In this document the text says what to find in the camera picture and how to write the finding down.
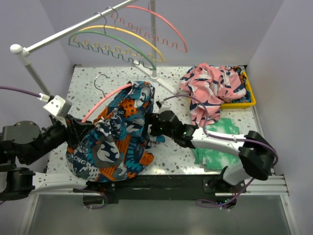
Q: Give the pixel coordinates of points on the green tie-dye shorts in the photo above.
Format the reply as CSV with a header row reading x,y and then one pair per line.
x,y
217,160

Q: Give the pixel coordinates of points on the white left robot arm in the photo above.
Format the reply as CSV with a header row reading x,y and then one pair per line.
x,y
26,142

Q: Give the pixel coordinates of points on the yellow hanger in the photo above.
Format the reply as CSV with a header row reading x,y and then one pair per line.
x,y
127,41

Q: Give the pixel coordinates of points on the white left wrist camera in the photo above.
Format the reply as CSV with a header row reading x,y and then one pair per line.
x,y
58,107

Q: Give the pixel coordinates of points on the green hanger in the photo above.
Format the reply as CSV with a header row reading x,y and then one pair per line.
x,y
115,44

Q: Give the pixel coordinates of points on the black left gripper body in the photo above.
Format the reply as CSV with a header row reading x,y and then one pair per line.
x,y
64,129

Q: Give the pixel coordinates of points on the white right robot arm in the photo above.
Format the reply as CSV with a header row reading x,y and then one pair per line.
x,y
256,156

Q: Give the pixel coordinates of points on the pink shark print shorts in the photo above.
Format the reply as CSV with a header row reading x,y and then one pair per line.
x,y
210,87

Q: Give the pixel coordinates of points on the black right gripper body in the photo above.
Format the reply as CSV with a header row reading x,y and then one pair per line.
x,y
157,129

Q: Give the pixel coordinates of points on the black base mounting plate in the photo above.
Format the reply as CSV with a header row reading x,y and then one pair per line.
x,y
166,187

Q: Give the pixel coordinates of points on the blue orange patterned shorts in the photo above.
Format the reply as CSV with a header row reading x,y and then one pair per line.
x,y
116,148

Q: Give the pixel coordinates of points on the yellow plastic bin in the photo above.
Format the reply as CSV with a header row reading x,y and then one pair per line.
x,y
245,102

